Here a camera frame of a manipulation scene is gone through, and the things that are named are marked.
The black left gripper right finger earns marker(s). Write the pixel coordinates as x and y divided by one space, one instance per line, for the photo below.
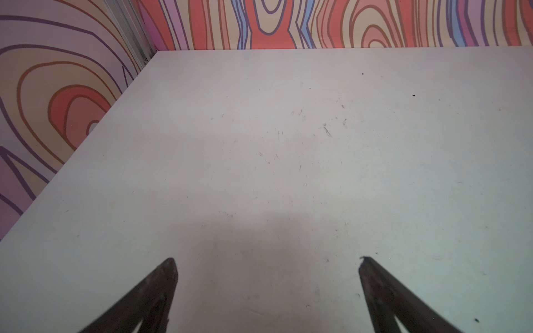
390 302

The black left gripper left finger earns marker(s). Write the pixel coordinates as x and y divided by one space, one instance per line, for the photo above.
146 307

